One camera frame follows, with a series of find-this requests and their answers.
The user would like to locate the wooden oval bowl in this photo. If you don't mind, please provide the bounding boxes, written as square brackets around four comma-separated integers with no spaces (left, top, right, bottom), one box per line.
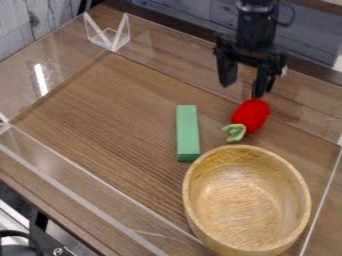
[182,145,312,256]

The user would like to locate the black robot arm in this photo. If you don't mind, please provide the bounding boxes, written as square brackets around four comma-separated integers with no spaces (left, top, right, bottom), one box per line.
[214,0,295,98]

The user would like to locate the clear acrylic corner bracket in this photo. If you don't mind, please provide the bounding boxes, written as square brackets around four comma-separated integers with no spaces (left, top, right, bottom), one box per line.
[83,13,131,52]

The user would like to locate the black metal frame base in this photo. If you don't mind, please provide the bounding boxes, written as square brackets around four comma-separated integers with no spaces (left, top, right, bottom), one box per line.
[0,209,78,256]

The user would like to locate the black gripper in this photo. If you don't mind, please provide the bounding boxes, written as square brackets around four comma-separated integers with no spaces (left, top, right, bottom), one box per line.
[214,33,287,98]

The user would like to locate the red plush strawberry toy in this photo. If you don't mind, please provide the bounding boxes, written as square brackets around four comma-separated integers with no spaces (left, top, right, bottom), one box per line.
[222,98,271,143]

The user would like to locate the green rectangular block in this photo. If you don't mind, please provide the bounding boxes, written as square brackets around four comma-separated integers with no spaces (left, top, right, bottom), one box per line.
[177,105,201,162]

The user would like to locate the clear acrylic tray wall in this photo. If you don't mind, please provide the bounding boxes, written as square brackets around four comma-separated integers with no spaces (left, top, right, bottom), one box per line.
[0,114,215,256]

